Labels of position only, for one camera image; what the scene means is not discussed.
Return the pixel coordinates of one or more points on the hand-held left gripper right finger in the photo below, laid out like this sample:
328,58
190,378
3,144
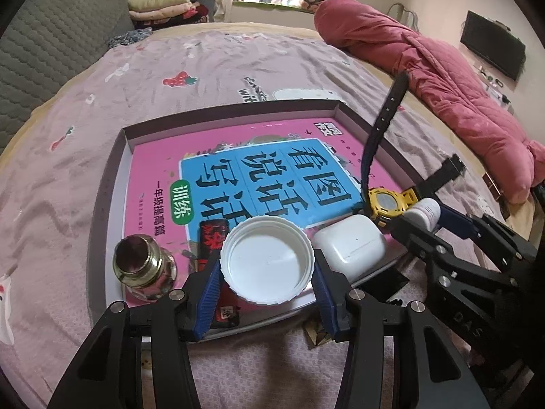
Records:
325,302

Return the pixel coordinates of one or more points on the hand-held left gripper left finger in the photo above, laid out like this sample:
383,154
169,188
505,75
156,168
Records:
206,302

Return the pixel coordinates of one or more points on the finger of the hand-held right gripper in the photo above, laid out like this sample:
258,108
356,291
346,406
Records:
443,264
455,220

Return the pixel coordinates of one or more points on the small white bottle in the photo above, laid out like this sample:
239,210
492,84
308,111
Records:
425,213

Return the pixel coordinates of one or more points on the red black lighter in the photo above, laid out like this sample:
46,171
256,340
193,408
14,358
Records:
210,238

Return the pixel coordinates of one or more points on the white earbuds case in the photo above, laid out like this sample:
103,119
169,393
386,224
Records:
351,243

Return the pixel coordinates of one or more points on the yellow and black wristwatch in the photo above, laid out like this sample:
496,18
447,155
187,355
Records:
385,202

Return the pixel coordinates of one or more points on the white plastic lid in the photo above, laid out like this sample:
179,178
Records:
266,260

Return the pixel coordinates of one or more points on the shallow grey cardboard box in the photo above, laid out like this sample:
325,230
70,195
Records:
106,204

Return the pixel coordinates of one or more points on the gold foil wrapper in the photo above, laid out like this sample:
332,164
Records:
317,332

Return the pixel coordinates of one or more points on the pink and blue book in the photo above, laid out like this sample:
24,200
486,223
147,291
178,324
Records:
264,179

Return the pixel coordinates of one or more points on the pink quilt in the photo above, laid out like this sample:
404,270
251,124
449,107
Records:
425,72

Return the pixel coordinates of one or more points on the black television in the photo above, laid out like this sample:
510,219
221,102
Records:
491,44

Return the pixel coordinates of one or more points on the pink printed bedsheet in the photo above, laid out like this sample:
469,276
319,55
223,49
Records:
64,179

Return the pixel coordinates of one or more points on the orange patterned cushion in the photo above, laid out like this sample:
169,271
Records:
313,3

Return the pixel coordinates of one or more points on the dark patterned cloth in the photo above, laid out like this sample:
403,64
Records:
130,37

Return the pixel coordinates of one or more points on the stack of folded blankets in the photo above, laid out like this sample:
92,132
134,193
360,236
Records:
166,8

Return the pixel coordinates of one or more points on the grey quilted headboard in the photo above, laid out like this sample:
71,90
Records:
51,42

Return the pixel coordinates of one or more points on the metal chair frame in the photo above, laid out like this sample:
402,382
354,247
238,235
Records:
404,12

